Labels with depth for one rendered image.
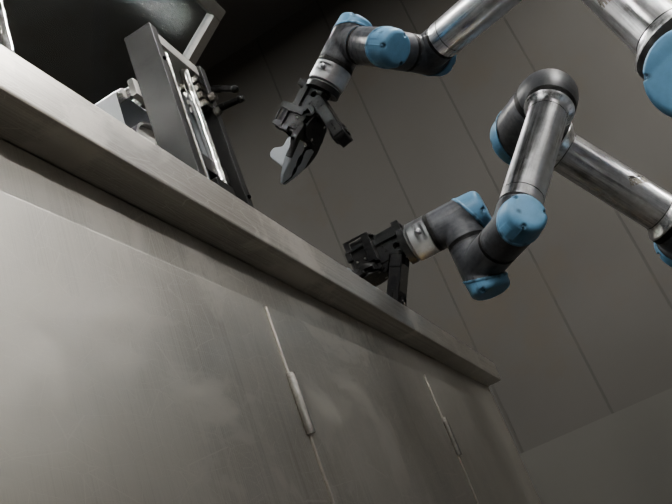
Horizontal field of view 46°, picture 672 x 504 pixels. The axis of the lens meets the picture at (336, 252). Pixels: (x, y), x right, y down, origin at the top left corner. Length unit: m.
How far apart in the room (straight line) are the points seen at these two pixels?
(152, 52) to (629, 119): 2.77
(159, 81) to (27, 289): 0.82
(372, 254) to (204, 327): 0.91
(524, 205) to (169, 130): 0.57
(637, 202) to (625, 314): 1.80
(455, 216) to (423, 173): 2.42
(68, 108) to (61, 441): 0.21
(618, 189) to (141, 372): 1.34
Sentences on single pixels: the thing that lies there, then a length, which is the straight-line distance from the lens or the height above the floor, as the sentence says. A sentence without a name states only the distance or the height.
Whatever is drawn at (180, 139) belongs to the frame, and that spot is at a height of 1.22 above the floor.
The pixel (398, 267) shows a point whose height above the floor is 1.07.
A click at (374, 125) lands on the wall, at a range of 4.06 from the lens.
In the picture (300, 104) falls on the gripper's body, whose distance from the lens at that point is 1.61.
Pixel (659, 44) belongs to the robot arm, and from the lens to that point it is 1.10.
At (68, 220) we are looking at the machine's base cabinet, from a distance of 0.51.
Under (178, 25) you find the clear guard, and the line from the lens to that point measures 2.03.
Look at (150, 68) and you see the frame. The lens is 1.26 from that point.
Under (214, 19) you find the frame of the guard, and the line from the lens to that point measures 2.09.
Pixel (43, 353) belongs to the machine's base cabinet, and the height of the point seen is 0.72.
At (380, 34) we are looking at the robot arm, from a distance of 1.53.
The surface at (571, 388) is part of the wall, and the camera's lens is 3.48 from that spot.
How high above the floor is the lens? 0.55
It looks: 24 degrees up
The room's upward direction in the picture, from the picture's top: 22 degrees counter-clockwise
